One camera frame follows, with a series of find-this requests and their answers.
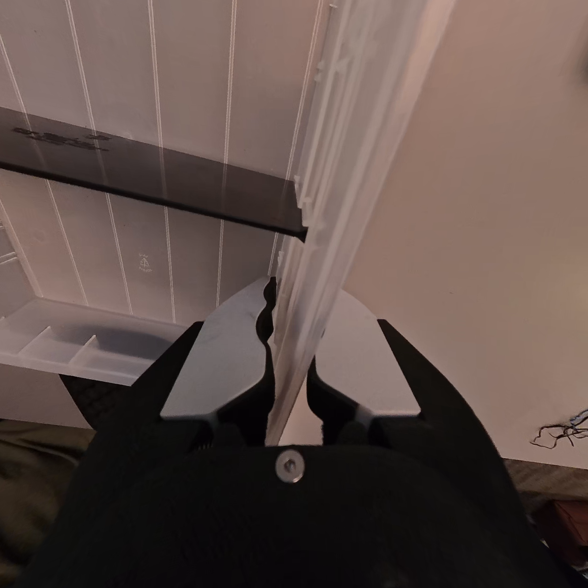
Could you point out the clear plastic storage bin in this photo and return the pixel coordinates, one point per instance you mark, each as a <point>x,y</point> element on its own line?
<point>193,275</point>

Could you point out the dark brown box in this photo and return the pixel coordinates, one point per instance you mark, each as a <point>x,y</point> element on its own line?
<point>567,528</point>

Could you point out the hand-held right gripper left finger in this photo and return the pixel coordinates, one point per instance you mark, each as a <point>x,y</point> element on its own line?
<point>220,363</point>

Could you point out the person's olive garment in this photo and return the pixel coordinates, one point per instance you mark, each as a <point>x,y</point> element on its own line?
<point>32,487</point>

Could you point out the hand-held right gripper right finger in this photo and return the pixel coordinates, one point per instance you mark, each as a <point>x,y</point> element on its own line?
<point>367,367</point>

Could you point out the black flat board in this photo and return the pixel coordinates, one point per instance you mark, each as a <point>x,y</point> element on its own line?
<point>183,179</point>

